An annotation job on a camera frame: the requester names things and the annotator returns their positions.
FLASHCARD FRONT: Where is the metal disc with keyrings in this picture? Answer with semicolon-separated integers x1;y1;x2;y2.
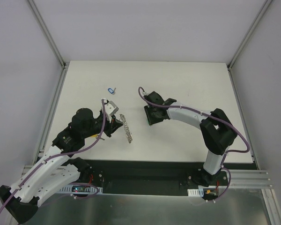
120;114;133;144

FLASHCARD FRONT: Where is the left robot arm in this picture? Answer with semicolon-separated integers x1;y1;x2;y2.
0;102;123;224

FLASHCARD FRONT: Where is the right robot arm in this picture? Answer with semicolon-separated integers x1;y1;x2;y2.
142;91;237;187

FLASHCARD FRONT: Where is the yellow tag key lower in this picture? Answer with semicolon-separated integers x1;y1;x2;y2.
91;135;105;141

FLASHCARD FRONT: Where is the blue tag key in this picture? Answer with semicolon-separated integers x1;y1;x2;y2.
107;88;116;95

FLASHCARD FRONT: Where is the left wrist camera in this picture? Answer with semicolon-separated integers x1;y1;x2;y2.
102;98;119;117

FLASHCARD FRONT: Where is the left aluminium frame rail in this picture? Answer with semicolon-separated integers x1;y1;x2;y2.
26;0;69;164

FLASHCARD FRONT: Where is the aluminium frame rail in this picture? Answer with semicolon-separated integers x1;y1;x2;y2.
26;0;69;164
229;0;278;169

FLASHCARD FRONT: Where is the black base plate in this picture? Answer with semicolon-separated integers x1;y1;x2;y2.
69;160;267;196

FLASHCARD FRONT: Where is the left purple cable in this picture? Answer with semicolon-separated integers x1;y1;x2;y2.
0;98;107;225

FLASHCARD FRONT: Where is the purple cable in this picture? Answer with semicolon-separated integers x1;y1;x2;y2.
0;98;107;225
137;86;251;202

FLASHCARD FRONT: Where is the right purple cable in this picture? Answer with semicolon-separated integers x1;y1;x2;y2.
137;86;251;202

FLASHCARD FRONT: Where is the right aluminium frame rail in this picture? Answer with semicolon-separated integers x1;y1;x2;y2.
229;0;278;169

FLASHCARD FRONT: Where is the right white cable duct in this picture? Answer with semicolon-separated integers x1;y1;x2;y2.
187;188;204;197

